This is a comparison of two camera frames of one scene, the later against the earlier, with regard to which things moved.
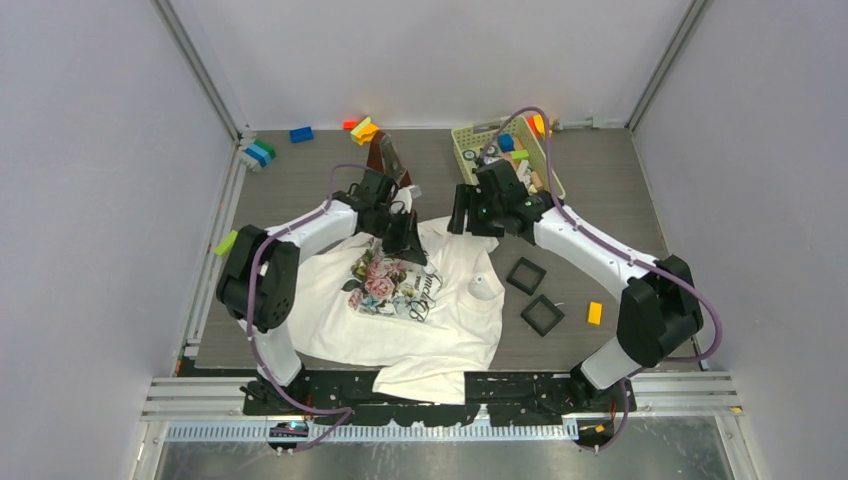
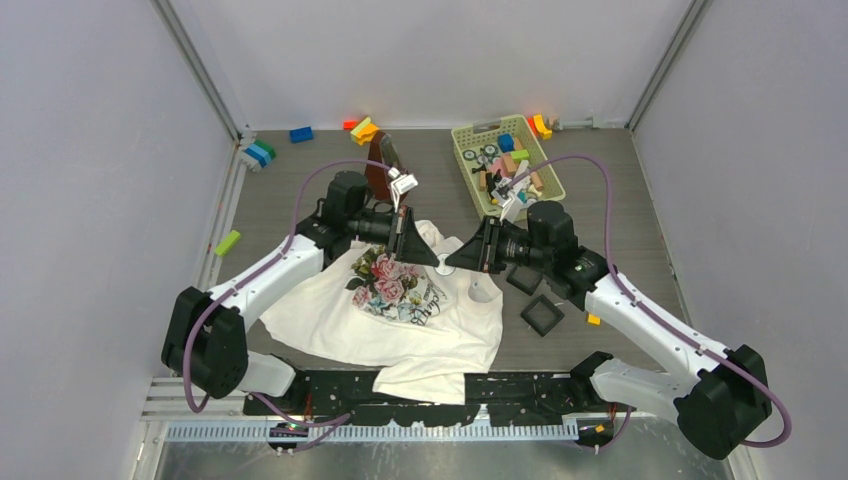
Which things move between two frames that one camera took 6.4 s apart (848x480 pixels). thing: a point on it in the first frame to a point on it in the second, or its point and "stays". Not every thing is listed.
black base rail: x=573 y=397 stays
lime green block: x=226 y=243 stays
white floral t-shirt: x=424 y=325 stays
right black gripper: x=466 y=199 to x=475 y=255
